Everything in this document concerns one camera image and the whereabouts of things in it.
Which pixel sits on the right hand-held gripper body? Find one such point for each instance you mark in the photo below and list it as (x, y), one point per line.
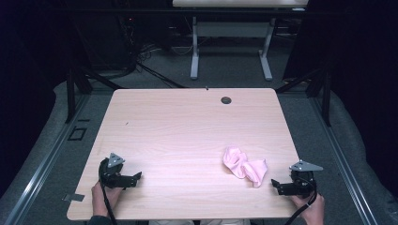
(301, 182)

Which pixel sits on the person's right hand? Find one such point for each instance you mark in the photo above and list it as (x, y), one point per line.
(309, 210)

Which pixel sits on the black metal stand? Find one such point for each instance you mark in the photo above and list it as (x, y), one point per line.
(325, 93)
(71, 93)

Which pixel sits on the white desk with metal legs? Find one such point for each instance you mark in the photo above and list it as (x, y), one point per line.
(231, 31)

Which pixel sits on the grey tape strip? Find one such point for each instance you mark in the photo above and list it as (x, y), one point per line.
(73, 197)

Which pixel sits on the aluminium floor rail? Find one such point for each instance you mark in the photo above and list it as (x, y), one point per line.
(43, 165)
(344, 165)

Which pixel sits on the person's left hand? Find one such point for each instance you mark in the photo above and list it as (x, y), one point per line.
(105, 197)

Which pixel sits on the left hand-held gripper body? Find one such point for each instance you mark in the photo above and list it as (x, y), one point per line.
(113, 176)

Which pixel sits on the pink cloth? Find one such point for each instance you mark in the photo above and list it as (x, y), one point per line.
(244, 165)

